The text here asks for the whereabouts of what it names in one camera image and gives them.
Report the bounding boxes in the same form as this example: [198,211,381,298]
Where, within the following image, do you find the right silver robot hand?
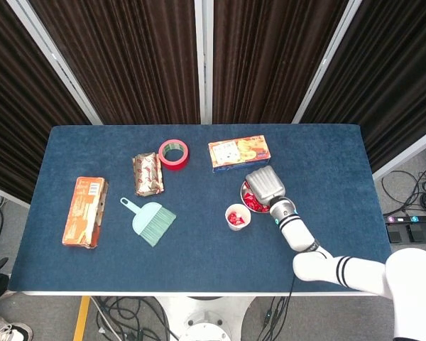
[244,165,287,207]

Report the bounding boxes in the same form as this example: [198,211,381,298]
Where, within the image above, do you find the red candies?
[243,191,266,213]
[228,210,248,225]

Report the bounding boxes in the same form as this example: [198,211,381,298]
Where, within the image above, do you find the white paper cup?
[225,203,252,232]

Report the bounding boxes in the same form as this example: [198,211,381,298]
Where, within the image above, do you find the round silver metal plate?
[239,180,273,214]

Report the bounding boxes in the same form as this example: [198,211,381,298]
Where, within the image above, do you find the yellow blue biscuit box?
[207,134,272,175]

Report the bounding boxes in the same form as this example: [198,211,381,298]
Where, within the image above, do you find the blue felt table cover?
[7,124,400,294]

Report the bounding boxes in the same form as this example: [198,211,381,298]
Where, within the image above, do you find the red tape roll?
[158,139,190,171]

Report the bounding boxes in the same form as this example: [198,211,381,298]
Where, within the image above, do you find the gold foil snack pack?
[131,151,165,197]

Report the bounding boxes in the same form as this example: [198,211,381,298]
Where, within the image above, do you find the dark brown pleated curtain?
[28,0,202,125]
[0,0,93,204]
[300,0,426,173]
[212,0,349,125]

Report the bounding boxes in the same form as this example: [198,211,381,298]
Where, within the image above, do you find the teal hand brush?
[119,197,178,248]

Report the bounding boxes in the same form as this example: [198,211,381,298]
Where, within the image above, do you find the white partition base bar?
[371,124,426,181]
[0,183,31,209]

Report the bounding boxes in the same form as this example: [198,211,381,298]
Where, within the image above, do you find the black foot pedal unit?
[382,212,426,244]

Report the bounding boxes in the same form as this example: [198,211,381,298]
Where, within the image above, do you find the orange cardboard box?
[61,176,109,249]

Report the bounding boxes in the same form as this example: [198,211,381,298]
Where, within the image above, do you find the white black sneaker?
[0,314,33,341]

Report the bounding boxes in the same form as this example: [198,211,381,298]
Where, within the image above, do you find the white partition post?
[194,0,214,125]
[6,0,104,125]
[293,0,363,125]

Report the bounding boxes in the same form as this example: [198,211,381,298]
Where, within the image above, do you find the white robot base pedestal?
[152,296,256,341]

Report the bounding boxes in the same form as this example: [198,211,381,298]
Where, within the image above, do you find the white table frame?
[21,290,373,298]

